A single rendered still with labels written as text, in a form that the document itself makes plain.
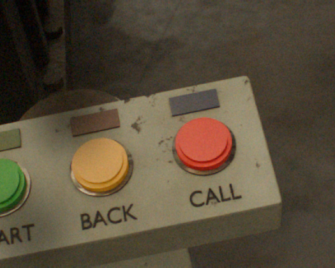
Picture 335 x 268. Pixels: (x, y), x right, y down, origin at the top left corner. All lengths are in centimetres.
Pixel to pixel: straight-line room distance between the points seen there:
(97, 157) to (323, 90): 105
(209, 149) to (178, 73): 112
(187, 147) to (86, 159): 7
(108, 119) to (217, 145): 9
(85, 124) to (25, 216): 8
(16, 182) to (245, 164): 16
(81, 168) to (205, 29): 126
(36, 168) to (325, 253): 76
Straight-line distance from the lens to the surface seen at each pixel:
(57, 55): 167
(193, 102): 56
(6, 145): 57
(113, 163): 53
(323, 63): 163
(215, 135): 54
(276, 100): 154
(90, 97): 75
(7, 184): 55
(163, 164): 54
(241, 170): 53
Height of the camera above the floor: 96
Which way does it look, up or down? 40 degrees down
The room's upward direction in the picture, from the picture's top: 10 degrees counter-clockwise
